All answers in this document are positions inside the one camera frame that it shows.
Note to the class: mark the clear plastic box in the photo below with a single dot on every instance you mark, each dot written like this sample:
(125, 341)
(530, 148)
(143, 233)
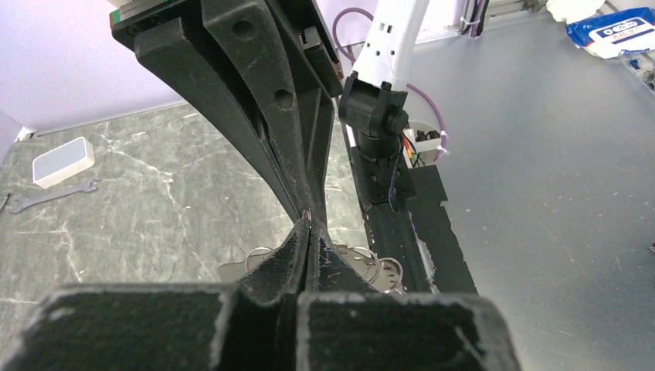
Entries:
(62, 162)

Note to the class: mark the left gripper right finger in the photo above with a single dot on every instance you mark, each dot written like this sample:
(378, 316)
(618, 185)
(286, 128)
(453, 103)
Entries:
(343, 324)

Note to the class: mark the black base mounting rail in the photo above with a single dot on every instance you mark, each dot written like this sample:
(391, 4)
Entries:
(415, 229)

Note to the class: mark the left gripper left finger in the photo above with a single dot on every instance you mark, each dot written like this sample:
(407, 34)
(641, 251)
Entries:
(246, 325)

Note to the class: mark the small silver wrench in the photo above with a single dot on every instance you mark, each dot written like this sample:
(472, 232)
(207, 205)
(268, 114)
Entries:
(88, 185)

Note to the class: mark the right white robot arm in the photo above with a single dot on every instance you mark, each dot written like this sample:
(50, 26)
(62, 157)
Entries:
(375, 91)

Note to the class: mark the blue white tissue pack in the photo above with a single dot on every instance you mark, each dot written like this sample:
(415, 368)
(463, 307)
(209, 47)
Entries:
(621, 33)

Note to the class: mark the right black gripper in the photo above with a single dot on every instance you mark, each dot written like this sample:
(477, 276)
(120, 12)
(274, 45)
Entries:
(282, 51)

